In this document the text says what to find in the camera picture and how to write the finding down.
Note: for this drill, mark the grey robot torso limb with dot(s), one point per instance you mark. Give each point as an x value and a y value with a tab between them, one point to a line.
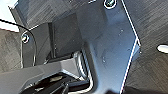
43	75

